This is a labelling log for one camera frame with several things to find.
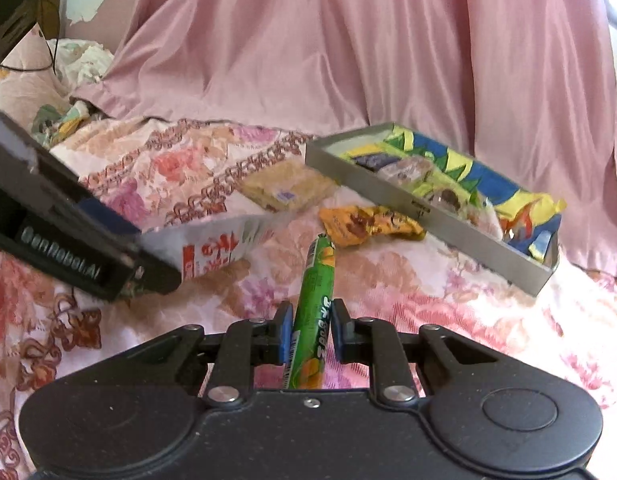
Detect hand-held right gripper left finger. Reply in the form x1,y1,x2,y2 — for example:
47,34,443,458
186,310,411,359
123,301,294,407

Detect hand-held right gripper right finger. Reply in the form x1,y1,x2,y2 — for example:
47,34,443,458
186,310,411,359
331,300,499,407

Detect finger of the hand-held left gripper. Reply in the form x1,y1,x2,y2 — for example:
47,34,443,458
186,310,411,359
113,242,182,303
0,104,142,243

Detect green sausage stick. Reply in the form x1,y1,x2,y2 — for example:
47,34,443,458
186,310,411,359
283,232,337,392

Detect white red-print snack packet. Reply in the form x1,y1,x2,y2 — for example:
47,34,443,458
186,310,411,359
138,210,295,282

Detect grey tray box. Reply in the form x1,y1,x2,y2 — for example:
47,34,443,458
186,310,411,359
305,121,562,297

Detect orange snack packet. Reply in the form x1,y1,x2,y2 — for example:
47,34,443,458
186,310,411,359
318,205,427,249

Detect floral pink blanket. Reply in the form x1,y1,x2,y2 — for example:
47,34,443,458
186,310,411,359
0,110,617,480

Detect yellow cracker packet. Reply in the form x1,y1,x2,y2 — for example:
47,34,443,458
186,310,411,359
237,161,340,214

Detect pale floral pillow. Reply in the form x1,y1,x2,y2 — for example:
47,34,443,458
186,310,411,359
0,25,115,136

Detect clear pastry packet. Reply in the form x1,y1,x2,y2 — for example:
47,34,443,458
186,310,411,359
427,184,491,223
378,156,435,184

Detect blue yellow printed tray liner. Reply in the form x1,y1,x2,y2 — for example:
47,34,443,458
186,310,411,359
383,125,562,262

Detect yellow red snack bag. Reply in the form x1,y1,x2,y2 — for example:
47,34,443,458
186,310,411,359
492,190,568,243

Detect dark furniture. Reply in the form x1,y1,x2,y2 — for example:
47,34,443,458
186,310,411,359
0,0,62,73

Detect large pink curtain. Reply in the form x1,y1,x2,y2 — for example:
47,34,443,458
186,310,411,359
71,0,617,279

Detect thin black cable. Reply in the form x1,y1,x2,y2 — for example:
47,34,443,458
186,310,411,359
37,0,62,78

